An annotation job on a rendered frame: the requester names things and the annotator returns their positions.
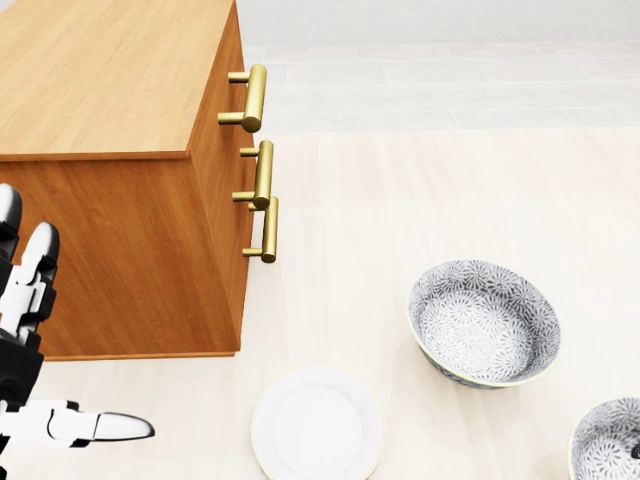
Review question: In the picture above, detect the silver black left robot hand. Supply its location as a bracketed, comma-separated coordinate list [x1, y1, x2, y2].
[0, 182, 156, 480]

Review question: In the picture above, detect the grey patterned bowl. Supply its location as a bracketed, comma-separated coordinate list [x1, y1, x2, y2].
[406, 258, 563, 390]
[567, 397, 640, 480]

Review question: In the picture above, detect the wooden cabinet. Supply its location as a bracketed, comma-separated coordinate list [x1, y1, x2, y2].
[0, 0, 259, 362]

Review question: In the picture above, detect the wooden cabinet drawer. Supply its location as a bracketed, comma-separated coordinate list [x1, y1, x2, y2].
[208, 57, 253, 285]
[192, 0, 245, 220]
[223, 116, 259, 352]

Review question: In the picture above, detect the white plate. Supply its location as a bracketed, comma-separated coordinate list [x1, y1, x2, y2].
[250, 364, 385, 480]

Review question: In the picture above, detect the brass drawer handle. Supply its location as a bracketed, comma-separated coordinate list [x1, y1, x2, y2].
[231, 140, 275, 211]
[217, 63, 268, 134]
[242, 196, 280, 264]

